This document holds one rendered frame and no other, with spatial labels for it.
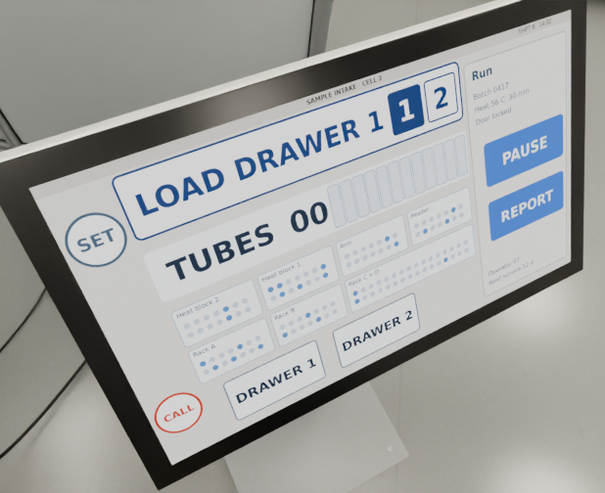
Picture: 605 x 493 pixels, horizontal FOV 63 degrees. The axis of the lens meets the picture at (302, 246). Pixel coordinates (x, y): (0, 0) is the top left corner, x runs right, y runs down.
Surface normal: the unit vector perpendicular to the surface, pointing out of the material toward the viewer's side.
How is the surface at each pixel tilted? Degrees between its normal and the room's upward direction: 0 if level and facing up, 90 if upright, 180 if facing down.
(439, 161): 50
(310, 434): 3
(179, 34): 90
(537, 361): 0
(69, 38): 90
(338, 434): 3
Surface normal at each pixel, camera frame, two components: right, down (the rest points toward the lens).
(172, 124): 0.40, 0.33
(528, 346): 0.07, -0.46
